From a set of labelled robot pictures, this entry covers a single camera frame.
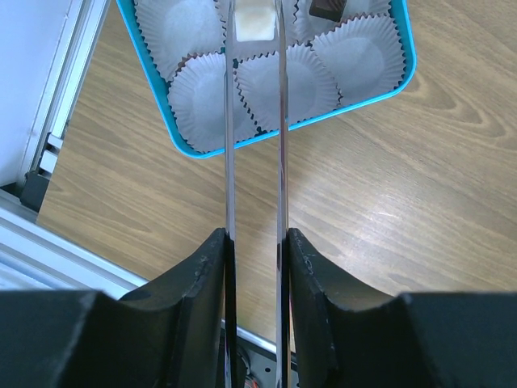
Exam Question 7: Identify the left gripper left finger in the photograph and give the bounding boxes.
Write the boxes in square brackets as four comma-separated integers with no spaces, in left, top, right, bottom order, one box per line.
[1,228,225,387]

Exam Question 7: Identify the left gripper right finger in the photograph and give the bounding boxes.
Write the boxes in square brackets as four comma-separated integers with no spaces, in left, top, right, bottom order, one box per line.
[288,228,516,387]

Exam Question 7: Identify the metal tongs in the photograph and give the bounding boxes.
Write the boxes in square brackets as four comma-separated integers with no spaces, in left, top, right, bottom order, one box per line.
[224,1,291,387]

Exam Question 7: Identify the dark chocolate piece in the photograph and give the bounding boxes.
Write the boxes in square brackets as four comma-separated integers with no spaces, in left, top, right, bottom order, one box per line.
[309,0,347,22]

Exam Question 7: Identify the white chocolate cube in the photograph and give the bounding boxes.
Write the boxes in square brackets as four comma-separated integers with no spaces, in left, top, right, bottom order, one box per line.
[234,0,276,42]

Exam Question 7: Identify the white paper cup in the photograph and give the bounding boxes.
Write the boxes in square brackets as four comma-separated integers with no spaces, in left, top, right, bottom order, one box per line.
[135,0,224,81]
[311,15,405,107]
[294,0,391,43]
[215,1,297,60]
[167,52,259,154]
[236,45,340,132]

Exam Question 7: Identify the blue tin box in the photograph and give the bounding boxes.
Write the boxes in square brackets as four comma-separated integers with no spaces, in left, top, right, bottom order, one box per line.
[118,1,416,158]

